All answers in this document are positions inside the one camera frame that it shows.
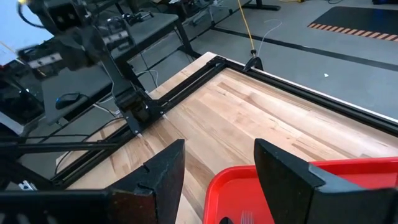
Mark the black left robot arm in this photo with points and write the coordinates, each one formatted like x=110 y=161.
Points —
x=136 y=109

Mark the black hazard-striped floor mat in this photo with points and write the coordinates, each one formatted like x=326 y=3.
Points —
x=357 y=20

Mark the black computer mouse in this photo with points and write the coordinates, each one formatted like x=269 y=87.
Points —
x=66 y=101

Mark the dark round plate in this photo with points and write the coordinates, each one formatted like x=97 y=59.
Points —
x=225 y=221

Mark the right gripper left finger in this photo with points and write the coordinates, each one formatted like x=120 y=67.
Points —
x=164 y=186

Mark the metal fork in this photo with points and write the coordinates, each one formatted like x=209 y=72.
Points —
x=247 y=218

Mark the black table clamp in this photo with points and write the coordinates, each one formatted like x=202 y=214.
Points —
x=253 y=63

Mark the grey desk with keyboard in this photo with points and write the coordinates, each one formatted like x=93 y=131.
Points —
x=155 y=31

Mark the grey desk with mouse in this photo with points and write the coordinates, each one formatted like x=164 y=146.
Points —
x=87 y=81

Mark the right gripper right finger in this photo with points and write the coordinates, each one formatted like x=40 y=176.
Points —
x=286 y=186

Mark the red plastic tray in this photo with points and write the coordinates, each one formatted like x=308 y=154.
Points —
x=236 y=193

